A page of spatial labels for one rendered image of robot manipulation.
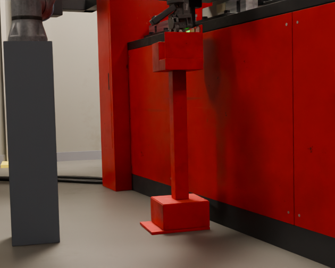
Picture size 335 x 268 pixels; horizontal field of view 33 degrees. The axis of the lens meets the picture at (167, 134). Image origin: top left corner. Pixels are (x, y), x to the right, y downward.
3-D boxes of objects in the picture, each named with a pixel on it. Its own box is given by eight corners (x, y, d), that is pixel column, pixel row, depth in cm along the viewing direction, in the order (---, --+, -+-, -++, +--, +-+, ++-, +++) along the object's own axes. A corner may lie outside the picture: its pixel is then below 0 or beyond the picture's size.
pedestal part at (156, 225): (140, 224, 247) (139, 197, 246) (194, 219, 254) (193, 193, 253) (151, 235, 227) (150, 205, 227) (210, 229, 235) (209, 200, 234)
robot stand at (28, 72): (11, 246, 215) (2, 41, 210) (13, 235, 233) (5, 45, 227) (60, 242, 219) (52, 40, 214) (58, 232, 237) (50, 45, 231)
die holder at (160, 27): (149, 42, 333) (148, 25, 332) (158, 42, 336) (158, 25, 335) (187, 32, 288) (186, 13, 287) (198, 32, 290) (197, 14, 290)
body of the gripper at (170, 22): (193, 27, 229) (190, -2, 227) (173, 30, 226) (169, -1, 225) (186, 30, 236) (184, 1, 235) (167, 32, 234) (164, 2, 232)
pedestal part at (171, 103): (171, 198, 243) (168, 71, 239) (184, 197, 244) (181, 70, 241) (175, 200, 237) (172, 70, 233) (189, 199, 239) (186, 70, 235)
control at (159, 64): (152, 72, 244) (151, 30, 243) (187, 72, 249) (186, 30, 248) (165, 69, 225) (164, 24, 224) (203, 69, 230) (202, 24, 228)
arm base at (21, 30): (7, 41, 212) (6, 14, 211) (8, 44, 226) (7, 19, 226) (48, 41, 215) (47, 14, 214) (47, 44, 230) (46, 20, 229)
